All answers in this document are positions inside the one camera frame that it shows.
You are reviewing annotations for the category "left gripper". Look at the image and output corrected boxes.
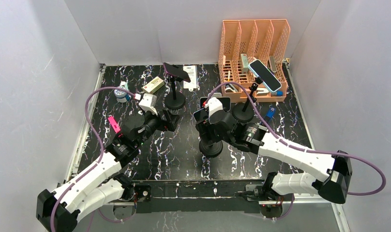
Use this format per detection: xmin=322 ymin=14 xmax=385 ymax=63
xmin=135 ymin=107 xmax=181 ymax=147

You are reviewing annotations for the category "black round-base phone stand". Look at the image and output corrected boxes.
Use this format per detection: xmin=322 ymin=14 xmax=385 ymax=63
xmin=199 ymin=129 xmax=223 ymax=158

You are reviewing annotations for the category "white-edged black smartphone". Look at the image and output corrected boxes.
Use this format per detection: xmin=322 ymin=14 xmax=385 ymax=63
xmin=193 ymin=108 xmax=209 ymax=124

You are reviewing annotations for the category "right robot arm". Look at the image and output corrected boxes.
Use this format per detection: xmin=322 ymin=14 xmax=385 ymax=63
xmin=193 ymin=109 xmax=352 ymax=204

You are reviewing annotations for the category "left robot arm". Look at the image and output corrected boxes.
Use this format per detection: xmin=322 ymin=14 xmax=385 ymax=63
xmin=36 ymin=109 xmax=180 ymax=232

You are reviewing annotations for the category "black stand rear left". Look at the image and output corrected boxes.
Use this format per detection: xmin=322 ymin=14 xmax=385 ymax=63
xmin=164 ymin=76 xmax=186 ymax=110

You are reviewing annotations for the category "white phone on silver stand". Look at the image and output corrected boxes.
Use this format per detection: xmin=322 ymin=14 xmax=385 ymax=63
xmin=199 ymin=97 xmax=231 ymax=112

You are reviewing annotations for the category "black stand rear right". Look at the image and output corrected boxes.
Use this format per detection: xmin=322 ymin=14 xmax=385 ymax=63
xmin=232 ymin=81 xmax=262 ymax=123

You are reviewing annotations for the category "silver desktop phone stand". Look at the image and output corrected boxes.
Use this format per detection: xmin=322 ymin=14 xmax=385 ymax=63
xmin=209 ymin=92 xmax=222 ymax=98

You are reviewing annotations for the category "light blue phone on stand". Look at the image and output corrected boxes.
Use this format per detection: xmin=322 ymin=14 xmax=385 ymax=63
xmin=248 ymin=59 xmax=282 ymax=93

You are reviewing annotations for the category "beige small box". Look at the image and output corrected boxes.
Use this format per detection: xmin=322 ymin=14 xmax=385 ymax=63
xmin=142 ymin=76 xmax=165 ymax=94

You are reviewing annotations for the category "blue white tape roll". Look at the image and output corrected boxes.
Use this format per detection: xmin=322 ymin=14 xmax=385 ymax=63
xmin=114 ymin=81 xmax=131 ymax=103

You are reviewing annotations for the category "pink marker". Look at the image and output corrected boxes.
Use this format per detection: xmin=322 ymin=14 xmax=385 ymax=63
xmin=108 ymin=116 xmax=121 ymax=133

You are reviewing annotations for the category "white labelled package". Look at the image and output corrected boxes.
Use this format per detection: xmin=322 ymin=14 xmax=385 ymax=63
xmin=183 ymin=65 xmax=198 ymax=91

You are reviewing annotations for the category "orange file organizer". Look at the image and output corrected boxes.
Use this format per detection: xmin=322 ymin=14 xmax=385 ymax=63
xmin=218 ymin=19 xmax=290 ymax=103

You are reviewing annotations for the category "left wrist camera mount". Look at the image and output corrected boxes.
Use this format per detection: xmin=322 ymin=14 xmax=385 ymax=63
xmin=135 ymin=93 xmax=158 ymax=116

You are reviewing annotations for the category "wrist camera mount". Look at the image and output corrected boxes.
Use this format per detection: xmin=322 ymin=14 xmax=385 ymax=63
xmin=135 ymin=93 xmax=158 ymax=116
xmin=200 ymin=97 xmax=225 ymax=124

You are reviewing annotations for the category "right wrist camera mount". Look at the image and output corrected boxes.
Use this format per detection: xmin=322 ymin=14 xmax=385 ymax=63
xmin=200 ymin=97 xmax=225 ymax=124

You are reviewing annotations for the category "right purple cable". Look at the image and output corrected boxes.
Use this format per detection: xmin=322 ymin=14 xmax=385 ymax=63
xmin=202 ymin=81 xmax=387 ymax=197

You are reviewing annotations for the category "purple cable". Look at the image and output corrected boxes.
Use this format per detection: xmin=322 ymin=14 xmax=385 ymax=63
xmin=202 ymin=81 xmax=387 ymax=197
xmin=49 ymin=86 xmax=142 ymax=232

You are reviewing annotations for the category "black base frame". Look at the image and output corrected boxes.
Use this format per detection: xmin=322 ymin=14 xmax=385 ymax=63
xmin=104 ymin=179 xmax=323 ymax=215

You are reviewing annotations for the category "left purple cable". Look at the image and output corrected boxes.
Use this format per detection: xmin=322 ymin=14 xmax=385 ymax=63
xmin=49 ymin=86 xmax=142 ymax=232

